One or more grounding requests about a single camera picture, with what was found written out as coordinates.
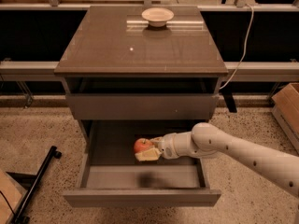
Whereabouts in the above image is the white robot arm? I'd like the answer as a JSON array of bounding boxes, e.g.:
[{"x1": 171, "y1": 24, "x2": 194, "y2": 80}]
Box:
[{"x1": 134, "y1": 122, "x2": 299, "y2": 198}]

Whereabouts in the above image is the white ceramic bowl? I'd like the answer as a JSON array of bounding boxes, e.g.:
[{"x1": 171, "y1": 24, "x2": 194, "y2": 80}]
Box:
[{"x1": 141, "y1": 7, "x2": 174, "y2": 27}]

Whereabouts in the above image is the open grey middle drawer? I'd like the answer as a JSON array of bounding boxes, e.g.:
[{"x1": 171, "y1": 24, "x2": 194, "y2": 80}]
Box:
[{"x1": 64, "y1": 120, "x2": 221, "y2": 207}]

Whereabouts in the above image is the grey top drawer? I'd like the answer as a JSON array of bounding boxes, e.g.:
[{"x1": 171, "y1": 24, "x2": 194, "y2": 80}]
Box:
[{"x1": 65, "y1": 93, "x2": 219, "y2": 120}]

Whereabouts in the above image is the red apple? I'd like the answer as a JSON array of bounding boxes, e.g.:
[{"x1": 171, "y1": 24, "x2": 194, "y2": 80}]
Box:
[{"x1": 134, "y1": 138, "x2": 152, "y2": 153}]

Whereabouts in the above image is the cardboard box right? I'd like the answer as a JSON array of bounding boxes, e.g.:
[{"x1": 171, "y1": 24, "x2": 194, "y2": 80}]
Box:
[{"x1": 272, "y1": 83, "x2": 299, "y2": 153}]

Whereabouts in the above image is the white cable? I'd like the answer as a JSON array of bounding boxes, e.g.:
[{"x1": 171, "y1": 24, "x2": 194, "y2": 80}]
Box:
[{"x1": 219, "y1": 3, "x2": 256, "y2": 91}]

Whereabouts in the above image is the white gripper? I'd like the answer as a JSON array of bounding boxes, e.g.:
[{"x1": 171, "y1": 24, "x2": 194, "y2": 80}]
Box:
[{"x1": 135, "y1": 133, "x2": 182, "y2": 161}]

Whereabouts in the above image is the black metal bar stand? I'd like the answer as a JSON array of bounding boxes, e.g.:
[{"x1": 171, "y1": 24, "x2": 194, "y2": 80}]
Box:
[{"x1": 7, "y1": 146, "x2": 62, "y2": 224}]

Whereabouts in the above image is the wooden board lower left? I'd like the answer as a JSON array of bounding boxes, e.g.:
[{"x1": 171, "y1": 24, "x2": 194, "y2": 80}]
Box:
[{"x1": 0, "y1": 169, "x2": 26, "y2": 224}]

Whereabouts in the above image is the grey drawer cabinet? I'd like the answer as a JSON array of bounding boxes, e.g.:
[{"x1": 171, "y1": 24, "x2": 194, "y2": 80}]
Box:
[{"x1": 53, "y1": 5, "x2": 229, "y2": 147}]

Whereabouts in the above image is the metal railing frame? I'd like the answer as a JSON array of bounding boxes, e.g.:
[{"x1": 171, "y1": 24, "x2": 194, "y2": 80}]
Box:
[{"x1": 0, "y1": 0, "x2": 299, "y2": 105}]

